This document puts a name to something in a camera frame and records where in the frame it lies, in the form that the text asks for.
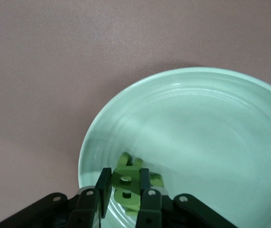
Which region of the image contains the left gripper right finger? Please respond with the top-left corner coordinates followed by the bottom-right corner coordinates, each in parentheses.
top-left (135, 168), bottom-right (237, 228)

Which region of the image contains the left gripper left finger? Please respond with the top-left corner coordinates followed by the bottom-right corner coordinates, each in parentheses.
top-left (0, 168), bottom-right (112, 228)

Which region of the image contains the green foam letter B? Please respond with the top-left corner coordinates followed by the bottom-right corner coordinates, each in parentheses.
top-left (111, 165), bottom-right (142, 217)

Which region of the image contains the green foam letter U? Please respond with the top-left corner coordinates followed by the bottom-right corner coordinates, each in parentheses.
top-left (149, 172), bottom-right (164, 189)

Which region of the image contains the green foam letter N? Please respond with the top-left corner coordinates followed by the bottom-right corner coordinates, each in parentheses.
top-left (118, 152), bottom-right (144, 172)

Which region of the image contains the brown table cover cloth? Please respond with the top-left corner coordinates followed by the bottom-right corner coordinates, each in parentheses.
top-left (0, 0), bottom-right (271, 228)

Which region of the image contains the green round plate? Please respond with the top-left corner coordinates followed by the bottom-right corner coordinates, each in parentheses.
top-left (77, 67), bottom-right (271, 228)

